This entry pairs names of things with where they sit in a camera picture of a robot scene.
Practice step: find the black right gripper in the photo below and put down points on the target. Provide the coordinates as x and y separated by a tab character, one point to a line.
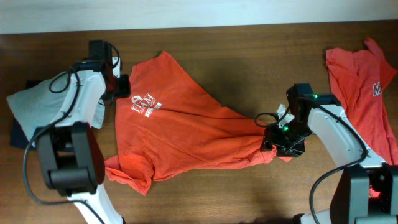
270	136

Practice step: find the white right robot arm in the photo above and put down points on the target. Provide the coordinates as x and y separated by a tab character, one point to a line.
367	190

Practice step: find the orange soccer print t-shirt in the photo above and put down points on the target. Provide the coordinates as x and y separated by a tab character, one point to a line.
170	125

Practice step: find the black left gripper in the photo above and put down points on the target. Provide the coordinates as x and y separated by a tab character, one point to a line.
125	89

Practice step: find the light grey folded t-shirt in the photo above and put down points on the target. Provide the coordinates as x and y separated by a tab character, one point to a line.
49	100

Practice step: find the red heathered t-shirt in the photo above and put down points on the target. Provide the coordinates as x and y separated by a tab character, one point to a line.
358	79

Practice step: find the dark navy folded garment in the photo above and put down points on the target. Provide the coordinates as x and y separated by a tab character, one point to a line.
17	136

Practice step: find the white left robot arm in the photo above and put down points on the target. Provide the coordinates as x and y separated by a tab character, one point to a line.
70	157

